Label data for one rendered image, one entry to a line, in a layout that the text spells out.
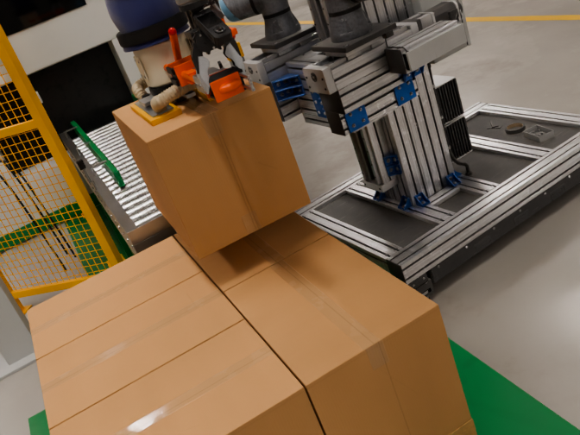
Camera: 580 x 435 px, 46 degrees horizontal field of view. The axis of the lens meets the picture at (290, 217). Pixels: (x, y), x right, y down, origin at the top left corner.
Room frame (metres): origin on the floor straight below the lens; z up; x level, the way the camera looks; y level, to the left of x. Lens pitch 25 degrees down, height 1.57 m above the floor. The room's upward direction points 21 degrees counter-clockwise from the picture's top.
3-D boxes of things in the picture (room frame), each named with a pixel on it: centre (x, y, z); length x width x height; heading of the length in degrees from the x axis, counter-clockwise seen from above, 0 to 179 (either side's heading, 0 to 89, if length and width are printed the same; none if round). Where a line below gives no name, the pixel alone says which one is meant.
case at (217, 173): (2.21, 0.19, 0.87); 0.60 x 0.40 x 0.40; 15
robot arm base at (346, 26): (2.37, -0.43, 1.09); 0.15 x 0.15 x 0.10
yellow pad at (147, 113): (2.19, 0.28, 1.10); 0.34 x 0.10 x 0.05; 15
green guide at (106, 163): (3.96, 0.98, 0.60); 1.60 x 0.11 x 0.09; 17
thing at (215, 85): (1.63, 0.04, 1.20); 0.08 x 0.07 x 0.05; 15
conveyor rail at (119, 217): (3.60, 0.93, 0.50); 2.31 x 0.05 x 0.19; 17
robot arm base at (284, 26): (2.83, -0.25, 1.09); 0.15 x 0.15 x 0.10
